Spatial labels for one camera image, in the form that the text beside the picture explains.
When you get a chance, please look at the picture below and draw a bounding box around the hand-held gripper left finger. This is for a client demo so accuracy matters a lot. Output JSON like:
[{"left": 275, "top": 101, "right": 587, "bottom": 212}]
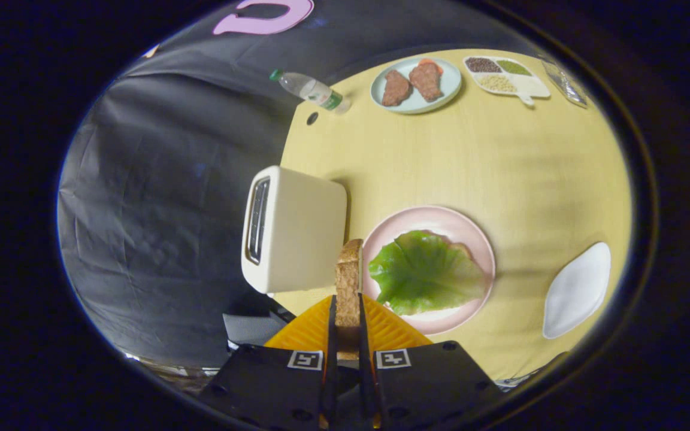
[{"left": 198, "top": 293, "right": 338, "bottom": 431}]

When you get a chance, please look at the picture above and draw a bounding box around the brown toasted bread slice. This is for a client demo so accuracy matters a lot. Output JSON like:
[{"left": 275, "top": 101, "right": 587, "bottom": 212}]
[{"left": 335, "top": 239, "right": 364, "bottom": 360}]

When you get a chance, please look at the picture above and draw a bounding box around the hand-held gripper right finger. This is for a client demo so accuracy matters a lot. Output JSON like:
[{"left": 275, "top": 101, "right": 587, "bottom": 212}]
[{"left": 357, "top": 293, "right": 504, "bottom": 431}]

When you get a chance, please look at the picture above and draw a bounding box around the green lettuce leaf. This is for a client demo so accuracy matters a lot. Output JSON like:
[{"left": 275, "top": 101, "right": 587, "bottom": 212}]
[{"left": 368, "top": 230, "right": 489, "bottom": 316}]

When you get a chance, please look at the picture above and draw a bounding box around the white toaster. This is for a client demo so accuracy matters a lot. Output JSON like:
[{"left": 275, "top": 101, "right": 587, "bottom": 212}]
[{"left": 241, "top": 166, "right": 348, "bottom": 295}]

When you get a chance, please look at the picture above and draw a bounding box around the black backdrop cloth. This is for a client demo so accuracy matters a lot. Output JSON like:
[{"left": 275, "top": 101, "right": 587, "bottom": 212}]
[{"left": 56, "top": 0, "right": 537, "bottom": 369}]

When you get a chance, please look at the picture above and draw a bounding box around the pile of dark beans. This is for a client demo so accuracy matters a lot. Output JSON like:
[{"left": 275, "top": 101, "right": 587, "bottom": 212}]
[{"left": 466, "top": 57, "right": 503, "bottom": 74}]

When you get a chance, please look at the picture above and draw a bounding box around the pile of yellow beans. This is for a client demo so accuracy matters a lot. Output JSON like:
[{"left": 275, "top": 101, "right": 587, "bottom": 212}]
[{"left": 478, "top": 74, "right": 518, "bottom": 93}]

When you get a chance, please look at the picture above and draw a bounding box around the pale green plate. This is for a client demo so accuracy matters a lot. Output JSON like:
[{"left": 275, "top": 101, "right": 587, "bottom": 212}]
[{"left": 370, "top": 57, "right": 462, "bottom": 115}]

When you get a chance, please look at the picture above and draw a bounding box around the white divided tray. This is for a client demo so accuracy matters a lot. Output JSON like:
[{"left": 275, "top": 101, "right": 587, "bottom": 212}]
[{"left": 462, "top": 56, "right": 552, "bottom": 107}]

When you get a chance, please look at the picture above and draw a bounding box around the pink plate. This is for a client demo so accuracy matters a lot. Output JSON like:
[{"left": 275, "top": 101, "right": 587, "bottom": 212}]
[{"left": 361, "top": 205, "right": 497, "bottom": 336}]

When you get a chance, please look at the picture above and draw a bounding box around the white plate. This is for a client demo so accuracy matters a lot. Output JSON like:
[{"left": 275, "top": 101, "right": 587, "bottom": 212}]
[{"left": 542, "top": 242, "right": 612, "bottom": 340}]

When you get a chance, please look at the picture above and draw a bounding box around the clear plastic water bottle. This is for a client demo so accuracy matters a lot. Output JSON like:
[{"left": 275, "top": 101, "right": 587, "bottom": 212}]
[{"left": 270, "top": 69, "right": 352, "bottom": 114}]

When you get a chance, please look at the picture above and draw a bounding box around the brown meat patty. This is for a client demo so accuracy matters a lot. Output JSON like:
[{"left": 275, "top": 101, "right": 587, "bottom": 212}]
[
  {"left": 408, "top": 62, "right": 443, "bottom": 102},
  {"left": 381, "top": 69, "right": 413, "bottom": 107}
]

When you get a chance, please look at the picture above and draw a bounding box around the metal wire utensil holder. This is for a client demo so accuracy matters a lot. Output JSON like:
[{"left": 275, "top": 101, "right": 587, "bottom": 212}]
[{"left": 540, "top": 57, "right": 588, "bottom": 108}]

